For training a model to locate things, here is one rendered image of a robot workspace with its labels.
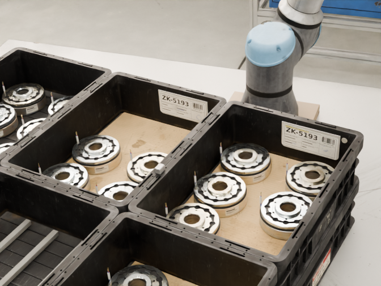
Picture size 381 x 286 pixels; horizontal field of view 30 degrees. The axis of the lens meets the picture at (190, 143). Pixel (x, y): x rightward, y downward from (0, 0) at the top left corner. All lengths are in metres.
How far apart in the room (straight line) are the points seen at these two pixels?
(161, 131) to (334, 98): 0.56
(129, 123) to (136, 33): 2.31
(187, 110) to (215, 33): 2.31
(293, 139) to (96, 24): 2.72
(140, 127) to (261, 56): 0.33
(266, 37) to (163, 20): 2.37
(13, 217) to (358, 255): 0.69
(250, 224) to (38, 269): 0.40
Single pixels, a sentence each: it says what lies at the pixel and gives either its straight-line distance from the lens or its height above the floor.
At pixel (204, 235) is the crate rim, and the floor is 0.93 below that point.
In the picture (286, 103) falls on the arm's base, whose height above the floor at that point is 0.79.
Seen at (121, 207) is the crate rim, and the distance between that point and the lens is 1.26.
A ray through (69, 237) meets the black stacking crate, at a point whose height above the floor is 0.83.
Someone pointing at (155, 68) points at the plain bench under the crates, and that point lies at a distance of 2.13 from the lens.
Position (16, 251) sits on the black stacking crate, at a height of 0.83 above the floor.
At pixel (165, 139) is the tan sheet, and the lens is 1.58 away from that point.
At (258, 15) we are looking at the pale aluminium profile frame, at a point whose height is 0.28.
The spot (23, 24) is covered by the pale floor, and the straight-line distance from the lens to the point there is 4.22.
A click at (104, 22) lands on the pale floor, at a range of 4.09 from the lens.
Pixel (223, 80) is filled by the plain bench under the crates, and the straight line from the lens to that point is 2.04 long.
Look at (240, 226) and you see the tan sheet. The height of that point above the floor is 0.83.
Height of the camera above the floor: 1.73
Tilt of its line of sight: 35 degrees down
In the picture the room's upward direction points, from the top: 4 degrees counter-clockwise
